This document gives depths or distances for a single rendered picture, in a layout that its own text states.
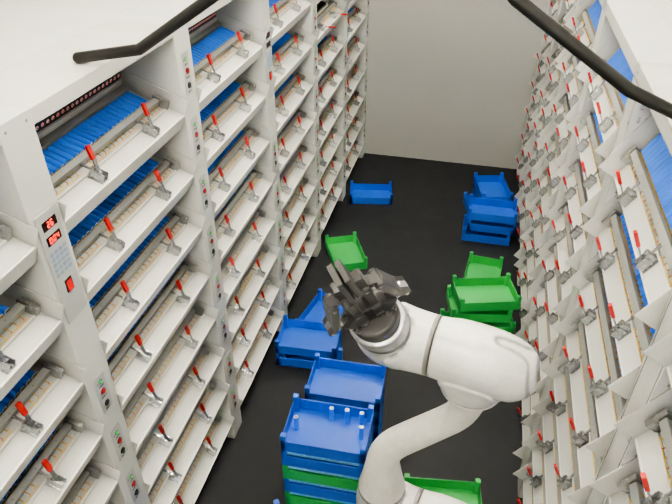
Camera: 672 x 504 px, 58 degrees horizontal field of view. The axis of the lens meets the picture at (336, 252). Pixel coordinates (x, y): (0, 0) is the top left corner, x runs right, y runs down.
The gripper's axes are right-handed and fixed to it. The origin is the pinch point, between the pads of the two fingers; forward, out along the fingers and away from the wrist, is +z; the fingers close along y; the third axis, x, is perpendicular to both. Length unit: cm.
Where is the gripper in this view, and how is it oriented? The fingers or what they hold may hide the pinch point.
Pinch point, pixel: (345, 281)
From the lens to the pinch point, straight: 70.9
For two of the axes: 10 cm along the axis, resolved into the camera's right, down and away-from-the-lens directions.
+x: 4.4, 8.1, -3.9
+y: 8.7, -5.0, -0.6
